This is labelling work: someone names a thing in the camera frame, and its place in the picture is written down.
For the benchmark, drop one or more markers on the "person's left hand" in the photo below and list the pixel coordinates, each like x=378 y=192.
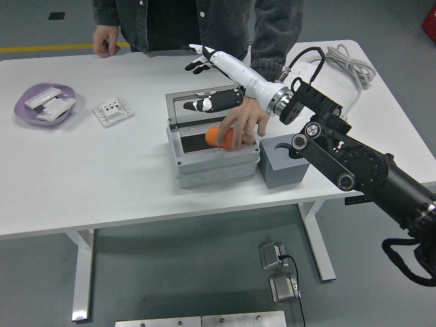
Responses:
x=248 y=116

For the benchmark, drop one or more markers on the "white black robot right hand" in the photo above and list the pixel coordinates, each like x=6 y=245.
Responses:
x=238 y=69

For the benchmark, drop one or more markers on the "person's right hand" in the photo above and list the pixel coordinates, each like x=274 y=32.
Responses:
x=104 y=39

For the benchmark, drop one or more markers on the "orange cylinder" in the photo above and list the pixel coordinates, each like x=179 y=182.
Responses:
x=213 y=136

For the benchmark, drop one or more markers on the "grey electrical box clear lid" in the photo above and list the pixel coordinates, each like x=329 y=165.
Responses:
x=211 y=167

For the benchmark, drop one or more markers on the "person's right forearm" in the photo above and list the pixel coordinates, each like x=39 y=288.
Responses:
x=105 y=12

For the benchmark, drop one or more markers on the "person's left forearm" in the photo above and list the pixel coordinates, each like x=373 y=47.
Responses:
x=272 y=41

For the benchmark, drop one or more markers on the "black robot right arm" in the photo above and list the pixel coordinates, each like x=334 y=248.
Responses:
x=374 y=170

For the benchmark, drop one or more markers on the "grey cube with round hole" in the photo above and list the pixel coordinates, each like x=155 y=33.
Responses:
x=282 y=173

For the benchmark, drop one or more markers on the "black square floor cover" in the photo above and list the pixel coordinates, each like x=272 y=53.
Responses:
x=56 y=16

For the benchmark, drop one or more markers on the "yellow floor tape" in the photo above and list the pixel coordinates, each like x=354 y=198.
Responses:
x=51 y=47

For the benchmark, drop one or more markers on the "white power strip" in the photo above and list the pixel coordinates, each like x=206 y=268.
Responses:
x=306 y=69

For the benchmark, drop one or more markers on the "person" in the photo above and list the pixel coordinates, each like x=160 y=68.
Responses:
x=170 y=24

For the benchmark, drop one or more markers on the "long white plastic bar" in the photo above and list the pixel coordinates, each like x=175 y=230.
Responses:
x=41 y=97

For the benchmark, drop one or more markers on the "flat white plastic part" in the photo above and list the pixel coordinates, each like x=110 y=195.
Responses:
x=47 y=116

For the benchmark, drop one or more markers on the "purple plate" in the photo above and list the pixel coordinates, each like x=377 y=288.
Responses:
x=24 y=116

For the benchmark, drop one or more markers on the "black table control panel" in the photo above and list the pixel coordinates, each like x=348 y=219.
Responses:
x=354 y=200

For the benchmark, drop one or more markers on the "white table leg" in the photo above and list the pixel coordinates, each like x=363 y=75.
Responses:
x=322 y=259
x=81 y=289

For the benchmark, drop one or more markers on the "red object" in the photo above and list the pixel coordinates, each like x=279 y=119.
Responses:
x=430 y=22

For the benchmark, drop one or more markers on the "metal plate with screws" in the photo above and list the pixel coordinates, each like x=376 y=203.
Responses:
x=243 y=319
x=156 y=322

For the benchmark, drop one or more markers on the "white wall socket panel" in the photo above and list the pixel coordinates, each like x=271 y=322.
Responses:
x=112 y=114

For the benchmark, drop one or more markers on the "white plastic switch part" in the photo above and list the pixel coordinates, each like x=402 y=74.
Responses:
x=61 y=104

